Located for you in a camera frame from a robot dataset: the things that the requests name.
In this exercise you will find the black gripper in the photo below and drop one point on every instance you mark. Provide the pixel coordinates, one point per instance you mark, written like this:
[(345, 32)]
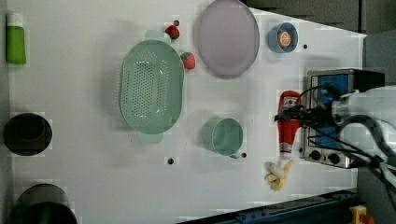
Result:
[(319, 116)]

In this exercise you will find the red felt ketchup bottle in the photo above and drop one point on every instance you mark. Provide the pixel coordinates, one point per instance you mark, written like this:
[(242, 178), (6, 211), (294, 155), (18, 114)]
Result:
[(287, 128)]

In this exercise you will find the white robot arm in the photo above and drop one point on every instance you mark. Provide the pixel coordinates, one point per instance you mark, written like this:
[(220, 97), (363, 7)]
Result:
[(373, 109)]

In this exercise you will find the pink round plate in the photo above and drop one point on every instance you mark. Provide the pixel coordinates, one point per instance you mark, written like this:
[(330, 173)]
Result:
[(228, 37)]

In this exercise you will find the black toaster oven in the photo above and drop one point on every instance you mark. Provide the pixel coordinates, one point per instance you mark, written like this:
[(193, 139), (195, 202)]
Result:
[(321, 145)]

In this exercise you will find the peeled felt banana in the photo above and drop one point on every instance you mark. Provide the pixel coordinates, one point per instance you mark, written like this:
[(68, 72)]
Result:
[(278, 175)]

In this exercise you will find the green metal mug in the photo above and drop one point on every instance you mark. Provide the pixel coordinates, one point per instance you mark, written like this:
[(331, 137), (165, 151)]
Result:
[(223, 136)]

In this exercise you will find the felt orange slice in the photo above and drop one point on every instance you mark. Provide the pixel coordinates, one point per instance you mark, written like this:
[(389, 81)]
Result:
[(284, 39)]

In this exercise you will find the blue bowl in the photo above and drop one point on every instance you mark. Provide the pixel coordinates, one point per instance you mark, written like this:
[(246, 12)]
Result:
[(272, 38)]

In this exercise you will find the light red felt strawberry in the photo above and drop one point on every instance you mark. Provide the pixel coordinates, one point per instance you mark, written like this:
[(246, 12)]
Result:
[(188, 60)]

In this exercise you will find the dark red felt strawberry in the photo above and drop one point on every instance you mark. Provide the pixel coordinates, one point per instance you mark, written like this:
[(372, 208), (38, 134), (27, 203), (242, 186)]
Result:
[(173, 32)]

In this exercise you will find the lower black cylinder cup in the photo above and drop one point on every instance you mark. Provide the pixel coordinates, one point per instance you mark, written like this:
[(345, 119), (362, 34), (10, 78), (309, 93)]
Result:
[(43, 204)]

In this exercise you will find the green squeeze bottle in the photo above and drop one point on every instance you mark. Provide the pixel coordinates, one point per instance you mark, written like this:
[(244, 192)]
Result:
[(15, 47)]

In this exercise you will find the blue metal frame rail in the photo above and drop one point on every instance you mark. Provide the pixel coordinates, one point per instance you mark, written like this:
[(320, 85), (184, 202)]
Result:
[(329, 208)]

